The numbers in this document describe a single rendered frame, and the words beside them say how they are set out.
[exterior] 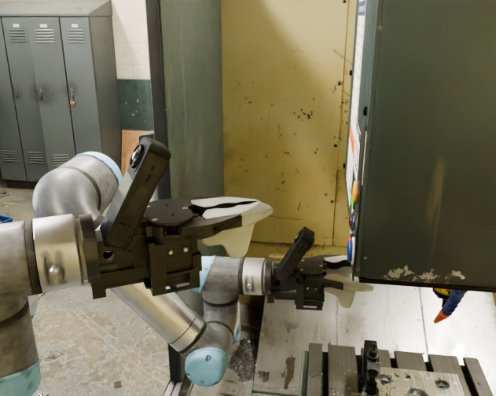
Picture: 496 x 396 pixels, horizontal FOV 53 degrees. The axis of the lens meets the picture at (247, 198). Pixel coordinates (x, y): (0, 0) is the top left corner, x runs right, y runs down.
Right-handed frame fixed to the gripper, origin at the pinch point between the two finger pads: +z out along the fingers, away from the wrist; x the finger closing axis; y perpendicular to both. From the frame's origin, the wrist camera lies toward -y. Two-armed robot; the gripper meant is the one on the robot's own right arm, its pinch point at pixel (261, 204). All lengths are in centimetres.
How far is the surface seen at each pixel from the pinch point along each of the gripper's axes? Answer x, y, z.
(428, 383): -28, 67, 58
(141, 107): -510, 76, 71
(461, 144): 8.2, -7.2, 20.5
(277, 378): -81, 101, 41
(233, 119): -132, 18, 44
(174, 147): -77, 12, 8
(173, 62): -80, -9, 9
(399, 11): 4.2, -20.9, 13.5
